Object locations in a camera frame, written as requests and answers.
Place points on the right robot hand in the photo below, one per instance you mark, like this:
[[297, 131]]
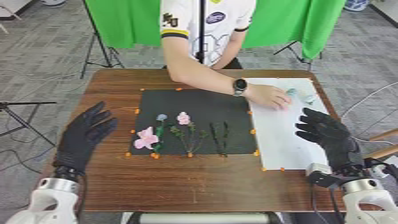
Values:
[[331, 136]]

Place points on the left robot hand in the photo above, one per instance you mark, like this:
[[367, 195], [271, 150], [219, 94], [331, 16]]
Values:
[[82, 138]]

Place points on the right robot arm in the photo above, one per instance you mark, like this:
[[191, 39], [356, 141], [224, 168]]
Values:
[[361, 196]]

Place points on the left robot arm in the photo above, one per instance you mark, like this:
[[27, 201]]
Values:
[[49, 200]]

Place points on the dark mat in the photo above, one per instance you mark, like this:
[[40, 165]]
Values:
[[205, 106]]

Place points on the person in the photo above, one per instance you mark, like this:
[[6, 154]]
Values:
[[201, 40]]

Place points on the white sheet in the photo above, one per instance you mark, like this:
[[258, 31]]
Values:
[[285, 140]]

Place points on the wooden chair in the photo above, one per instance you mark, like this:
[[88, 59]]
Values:
[[384, 143]]

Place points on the large pink flower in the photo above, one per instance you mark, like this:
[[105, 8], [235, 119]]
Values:
[[144, 139]]

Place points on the black tripod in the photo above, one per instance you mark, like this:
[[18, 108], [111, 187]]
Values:
[[20, 120]]

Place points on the pale blue flower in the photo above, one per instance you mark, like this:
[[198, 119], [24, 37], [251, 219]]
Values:
[[292, 91]]

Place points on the branching green sprig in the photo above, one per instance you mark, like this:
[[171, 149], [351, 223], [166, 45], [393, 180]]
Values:
[[176, 131]]

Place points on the small pink flower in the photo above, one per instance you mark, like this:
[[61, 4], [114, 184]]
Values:
[[184, 118]]

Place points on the slender green sprig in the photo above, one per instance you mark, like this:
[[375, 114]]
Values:
[[221, 136]]

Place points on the black backdrop stand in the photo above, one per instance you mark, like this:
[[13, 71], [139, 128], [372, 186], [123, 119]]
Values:
[[295, 51]]

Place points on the black light stand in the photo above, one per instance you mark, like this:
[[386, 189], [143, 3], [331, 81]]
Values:
[[100, 43]]

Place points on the pale grey bar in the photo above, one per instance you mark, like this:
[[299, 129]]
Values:
[[201, 218]]

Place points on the black upright pole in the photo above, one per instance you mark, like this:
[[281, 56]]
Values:
[[201, 30]]

